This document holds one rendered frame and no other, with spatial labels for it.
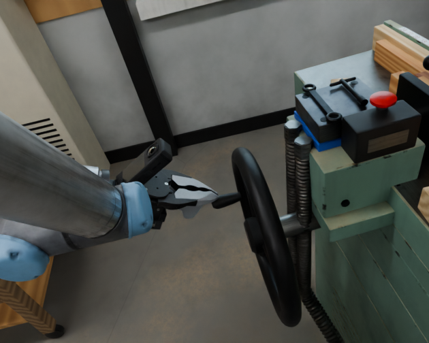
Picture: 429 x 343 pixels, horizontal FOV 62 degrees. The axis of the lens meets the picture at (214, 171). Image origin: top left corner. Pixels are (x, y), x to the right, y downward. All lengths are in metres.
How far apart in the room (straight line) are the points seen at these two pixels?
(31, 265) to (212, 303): 1.03
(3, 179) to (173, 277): 1.34
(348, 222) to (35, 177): 0.39
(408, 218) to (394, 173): 0.06
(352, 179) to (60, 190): 0.35
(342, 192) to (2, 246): 0.44
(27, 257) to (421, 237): 0.50
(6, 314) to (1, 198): 1.33
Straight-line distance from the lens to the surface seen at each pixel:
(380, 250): 0.65
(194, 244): 1.64
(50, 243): 0.53
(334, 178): 0.48
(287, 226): 0.58
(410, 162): 0.53
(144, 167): 0.58
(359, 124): 0.46
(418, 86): 0.56
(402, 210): 0.53
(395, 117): 0.47
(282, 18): 1.92
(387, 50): 0.78
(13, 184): 0.29
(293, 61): 2.02
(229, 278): 1.51
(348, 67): 0.81
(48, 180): 0.32
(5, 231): 0.55
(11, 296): 1.41
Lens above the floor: 1.28
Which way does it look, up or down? 41 degrees down
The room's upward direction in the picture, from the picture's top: 15 degrees counter-clockwise
